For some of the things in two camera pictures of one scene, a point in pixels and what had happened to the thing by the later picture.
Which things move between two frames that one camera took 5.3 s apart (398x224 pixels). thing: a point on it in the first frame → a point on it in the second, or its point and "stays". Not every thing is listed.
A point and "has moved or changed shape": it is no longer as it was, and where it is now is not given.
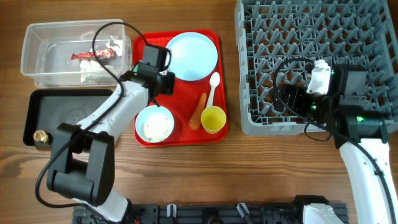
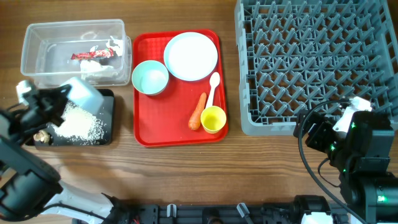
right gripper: x=296 y=93 → x=322 y=126
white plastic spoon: x=214 y=79 stays
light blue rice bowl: x=155 y=124 → x=83 y=93
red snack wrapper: x=103 y=53 stays
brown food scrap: x=40 y=135 stays
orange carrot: x=194 y=121 stays
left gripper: x=170 y=89 → x=46 y=100
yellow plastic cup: x=212 y=119 stays
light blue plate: x=194 y=56 stays
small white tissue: x=117 y=49 stays
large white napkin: x=92 y=69 stays
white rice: x=155 y=126 has moved or changed shape
